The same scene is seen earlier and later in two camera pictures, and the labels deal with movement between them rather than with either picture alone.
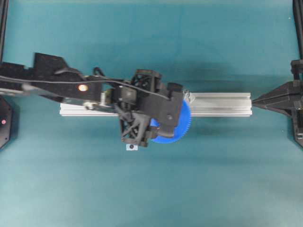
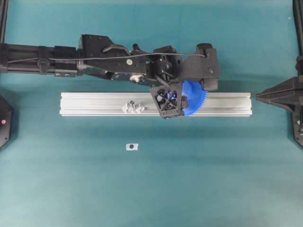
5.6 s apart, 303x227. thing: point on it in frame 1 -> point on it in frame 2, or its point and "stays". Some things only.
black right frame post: (298, 7) stays
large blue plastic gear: (183, 127) -> (196, 96)
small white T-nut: (131, 147) stays
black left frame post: (4, 9) stays
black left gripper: (138, 102) -> (169, 68)
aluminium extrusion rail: (200, 104) stays
